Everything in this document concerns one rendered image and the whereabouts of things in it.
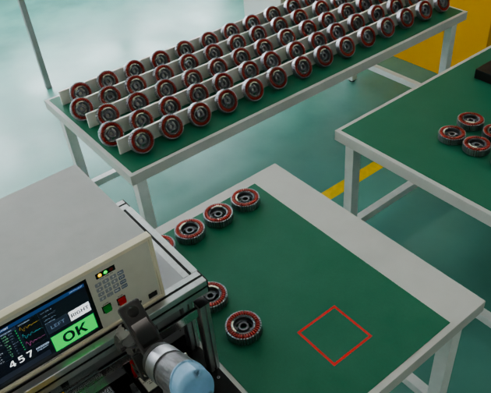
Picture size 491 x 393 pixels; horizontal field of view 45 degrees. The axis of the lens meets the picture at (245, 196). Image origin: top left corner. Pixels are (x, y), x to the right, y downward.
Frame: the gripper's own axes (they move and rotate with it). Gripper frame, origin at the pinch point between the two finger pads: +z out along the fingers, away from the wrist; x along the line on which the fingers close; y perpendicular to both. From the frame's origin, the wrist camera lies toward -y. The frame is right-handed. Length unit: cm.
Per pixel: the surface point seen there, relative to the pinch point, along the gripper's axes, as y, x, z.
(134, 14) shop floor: -75, 226, 442
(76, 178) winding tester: -28.5, 11.7, 30.5
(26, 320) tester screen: -11.1, -16.6, 2.6
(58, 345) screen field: -0.4, -12.9, 7.6
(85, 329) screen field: -0.3, -6.3, 7.6
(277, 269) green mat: 30, 62, 38
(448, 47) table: 14, 273, 126
